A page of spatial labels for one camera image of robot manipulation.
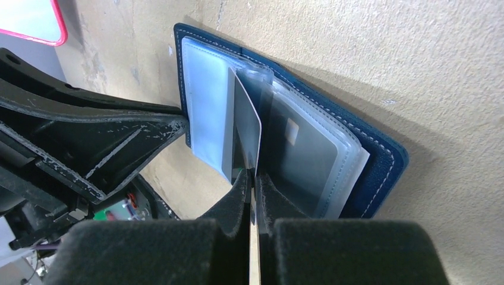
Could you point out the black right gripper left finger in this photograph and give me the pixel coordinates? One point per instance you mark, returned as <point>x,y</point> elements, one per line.
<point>212,249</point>

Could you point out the blue leather card holder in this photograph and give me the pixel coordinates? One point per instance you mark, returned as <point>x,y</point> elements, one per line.
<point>369,162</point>

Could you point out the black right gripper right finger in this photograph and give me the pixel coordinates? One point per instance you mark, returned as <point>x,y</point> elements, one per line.
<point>296,249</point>

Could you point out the pink framed whiteboard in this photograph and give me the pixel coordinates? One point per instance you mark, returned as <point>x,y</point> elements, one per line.
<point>39,21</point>

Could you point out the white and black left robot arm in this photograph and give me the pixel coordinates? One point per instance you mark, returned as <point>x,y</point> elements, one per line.
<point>37,210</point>

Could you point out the black credit card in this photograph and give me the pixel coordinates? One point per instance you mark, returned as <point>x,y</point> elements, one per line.
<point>298,155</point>
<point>243,130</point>

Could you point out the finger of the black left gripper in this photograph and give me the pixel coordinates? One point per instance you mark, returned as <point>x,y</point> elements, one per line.
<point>93,143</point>

